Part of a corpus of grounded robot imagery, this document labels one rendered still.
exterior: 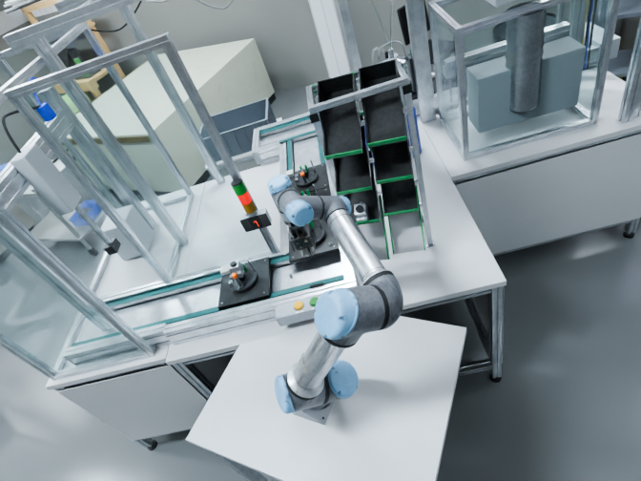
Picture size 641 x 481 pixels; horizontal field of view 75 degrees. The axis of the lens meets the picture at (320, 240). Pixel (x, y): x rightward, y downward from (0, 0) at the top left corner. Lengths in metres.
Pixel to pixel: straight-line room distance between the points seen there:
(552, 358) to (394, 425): 1.32
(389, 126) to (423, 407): 0.96
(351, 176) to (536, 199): 1.36
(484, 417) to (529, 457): 0.26
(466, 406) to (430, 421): 0.97
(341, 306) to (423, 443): 0.68
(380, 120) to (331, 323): 0.79
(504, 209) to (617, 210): 0.70
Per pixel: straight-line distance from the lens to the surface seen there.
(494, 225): 2.66
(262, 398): 1.72
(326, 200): 1.28
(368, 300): 1.00
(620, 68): 4.72
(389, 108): 1.53
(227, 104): 5.22
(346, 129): 1.51
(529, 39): 2.24
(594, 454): 2.46
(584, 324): 2.78
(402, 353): 1.65
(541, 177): 2.55
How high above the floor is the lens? 2.28
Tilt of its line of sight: 42 degrees down
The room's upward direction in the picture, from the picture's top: 22 degrees counter-clockwise
